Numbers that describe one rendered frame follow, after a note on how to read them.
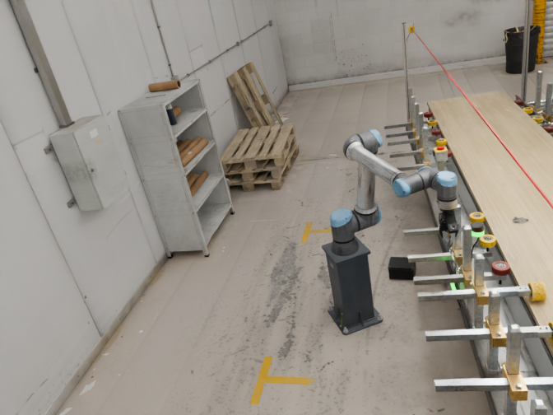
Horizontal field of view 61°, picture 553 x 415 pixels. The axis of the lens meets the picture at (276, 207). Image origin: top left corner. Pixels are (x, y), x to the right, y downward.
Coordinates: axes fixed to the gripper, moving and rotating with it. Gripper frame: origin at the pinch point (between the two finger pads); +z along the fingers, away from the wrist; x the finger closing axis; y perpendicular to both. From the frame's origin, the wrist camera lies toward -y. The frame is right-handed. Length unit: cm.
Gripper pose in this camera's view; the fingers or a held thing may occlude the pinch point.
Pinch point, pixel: (448, 243)
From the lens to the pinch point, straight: 249.4
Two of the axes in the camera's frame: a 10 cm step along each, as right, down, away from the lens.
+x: -9.7, 1.0, 2.1
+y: 1.4, -4.7, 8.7
